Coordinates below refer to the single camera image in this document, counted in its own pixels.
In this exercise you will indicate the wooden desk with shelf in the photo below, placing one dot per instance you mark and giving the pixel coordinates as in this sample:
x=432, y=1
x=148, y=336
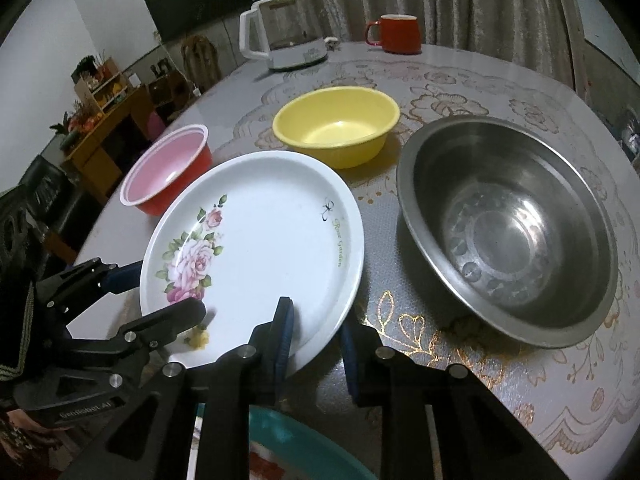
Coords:
x=107, y=120

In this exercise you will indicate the black sofa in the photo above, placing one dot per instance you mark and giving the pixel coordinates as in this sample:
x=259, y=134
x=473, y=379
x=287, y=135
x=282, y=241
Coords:
x=55, y=195

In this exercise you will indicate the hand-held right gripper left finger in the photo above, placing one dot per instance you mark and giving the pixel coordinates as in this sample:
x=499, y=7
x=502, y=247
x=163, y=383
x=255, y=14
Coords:
x=284, y=332

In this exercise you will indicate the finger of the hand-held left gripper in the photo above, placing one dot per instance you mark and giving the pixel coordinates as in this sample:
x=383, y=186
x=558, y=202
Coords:
x=125, y=276
x=170, y=316

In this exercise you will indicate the wooden chair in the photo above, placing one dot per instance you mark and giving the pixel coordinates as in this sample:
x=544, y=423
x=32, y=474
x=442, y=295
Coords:
x=200, y=60

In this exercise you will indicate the red bowl pink inside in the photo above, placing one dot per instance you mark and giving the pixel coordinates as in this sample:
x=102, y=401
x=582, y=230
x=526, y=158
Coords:
x=165, y=170

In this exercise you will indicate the white floral plate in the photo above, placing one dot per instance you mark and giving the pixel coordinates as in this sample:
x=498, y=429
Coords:
x=265, y=225

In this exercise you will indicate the dark small cabinet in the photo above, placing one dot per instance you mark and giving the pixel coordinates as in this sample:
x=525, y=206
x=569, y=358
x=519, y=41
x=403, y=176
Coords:
x=167, y=87

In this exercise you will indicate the floral grey tablecloth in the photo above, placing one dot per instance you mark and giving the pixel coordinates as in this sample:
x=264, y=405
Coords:
x=475, y=80

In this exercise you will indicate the teal rimmed plate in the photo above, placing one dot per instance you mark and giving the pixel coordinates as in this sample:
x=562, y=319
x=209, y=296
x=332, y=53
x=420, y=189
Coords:
x=305, y=445

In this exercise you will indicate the red mug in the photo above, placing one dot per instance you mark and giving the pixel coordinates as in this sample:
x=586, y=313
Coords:
x=397, y=35

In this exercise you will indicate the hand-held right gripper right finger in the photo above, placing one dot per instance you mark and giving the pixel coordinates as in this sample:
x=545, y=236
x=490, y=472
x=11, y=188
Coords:
x=350, y=355

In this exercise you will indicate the shiny foil bag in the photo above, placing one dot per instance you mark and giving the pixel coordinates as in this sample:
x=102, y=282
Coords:
x=629, y=132

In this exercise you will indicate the person's patterned clothing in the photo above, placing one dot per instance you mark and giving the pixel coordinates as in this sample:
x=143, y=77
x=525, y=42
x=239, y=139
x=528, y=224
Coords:
x=20, y=445

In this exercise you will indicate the pink stool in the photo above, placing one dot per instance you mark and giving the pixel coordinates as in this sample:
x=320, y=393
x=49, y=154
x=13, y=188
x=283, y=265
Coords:
x=156, y=126

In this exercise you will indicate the yellow plastic bowl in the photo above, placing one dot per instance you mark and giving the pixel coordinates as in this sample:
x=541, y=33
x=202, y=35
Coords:
x=335, y=125

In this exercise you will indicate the stainless steel bowl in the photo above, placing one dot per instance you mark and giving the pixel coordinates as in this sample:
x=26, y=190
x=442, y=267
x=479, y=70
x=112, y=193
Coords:
x=505, y=230

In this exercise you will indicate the black television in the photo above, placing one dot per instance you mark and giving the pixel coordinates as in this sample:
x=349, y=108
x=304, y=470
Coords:
x=197, y=7

